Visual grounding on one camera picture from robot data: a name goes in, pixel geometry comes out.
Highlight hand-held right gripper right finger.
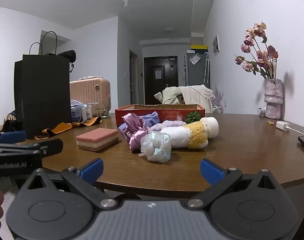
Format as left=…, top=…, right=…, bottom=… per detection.
left=188, top=158, right=283, bottom=210

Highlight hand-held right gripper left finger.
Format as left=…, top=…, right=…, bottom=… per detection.
left=19, top=158, right=118, bottom=210

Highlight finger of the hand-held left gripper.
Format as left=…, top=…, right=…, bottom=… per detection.
left=0, top=131, right=27, bottom=144
left=0, top=138, right=64, bottom=159

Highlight pink layered sponge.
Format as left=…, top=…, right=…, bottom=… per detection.
left=76, top=127, right=119, bottom=152

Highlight white yellow knitted plush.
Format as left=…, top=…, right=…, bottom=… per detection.
left=158, top=121, right=209, bottom=150

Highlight purple satin scrunchie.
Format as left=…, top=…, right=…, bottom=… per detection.
left=121, top=113, right=150, bottom=152

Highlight iridescent sheer scrunchie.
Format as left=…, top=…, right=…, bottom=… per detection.
left=138, top=131, right=172, bottom=162

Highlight lavender plush headband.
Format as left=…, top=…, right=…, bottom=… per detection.
left=149, top=120, right=187, bottom=133

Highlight red cardboard box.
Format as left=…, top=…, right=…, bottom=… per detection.
left=115, top=104, right=205, bottom=128

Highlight lavender drawstring pouch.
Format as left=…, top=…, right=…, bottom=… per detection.
left=118, top=112, right=160, bottom=137

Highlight dark patterned cloth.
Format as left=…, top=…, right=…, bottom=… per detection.
left=0, top=114, right=17, bottom=133

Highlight blue white tissue pack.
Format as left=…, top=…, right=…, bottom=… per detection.
left=70, top=99, right=88, bottom=123

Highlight black paper bag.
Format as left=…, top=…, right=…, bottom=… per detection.
left=14, top=31, right=73, bottom=139

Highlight clear glass cup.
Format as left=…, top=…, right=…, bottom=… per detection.
left=94, top=95, right=111, bottom=118

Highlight pink ribbed suitcase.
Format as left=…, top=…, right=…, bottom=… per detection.
left=69, top=77, right=111, bottom=117

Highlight beige jacket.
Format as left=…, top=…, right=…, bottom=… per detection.
left=154, top=85, right=216, bottom=113

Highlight white charger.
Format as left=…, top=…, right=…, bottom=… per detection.
left=276, top=121, right=291, bottom=131

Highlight black knit cloth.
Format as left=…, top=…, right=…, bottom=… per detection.
left=57, top=50, right=76, bottom=73

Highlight lavender textured vase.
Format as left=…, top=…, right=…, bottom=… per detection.
left=264, top=78, right=284, bottom=119

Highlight grey refrigerator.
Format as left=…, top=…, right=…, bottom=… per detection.
left=184, top=52, right=210, bottom=89

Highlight dark entrance door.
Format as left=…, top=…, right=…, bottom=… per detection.
left=143, top=56, right=179, bottom=98

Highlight grey interior door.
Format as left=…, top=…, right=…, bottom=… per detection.
left=129, top=49, right=138, bottom=98

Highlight white hanging umbrella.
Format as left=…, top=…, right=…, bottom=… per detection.
left=203, top=52, right=210, bottom=84

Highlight dried pink roses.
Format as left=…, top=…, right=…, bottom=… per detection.
left=234, top=22, right=279, bottom=79

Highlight orange fabric strap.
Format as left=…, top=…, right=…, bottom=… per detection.
left=34, top=116, right=102, bottom=140

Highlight purple wall decoration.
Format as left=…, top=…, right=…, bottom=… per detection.
left=213, top=84, right=226, bottom=113

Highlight white charger cable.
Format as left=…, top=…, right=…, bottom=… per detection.
left=287, top=126, right=304, bottom=137

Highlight wall picture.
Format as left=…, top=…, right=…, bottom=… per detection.
left=213, top=34, right=220, bottom=56

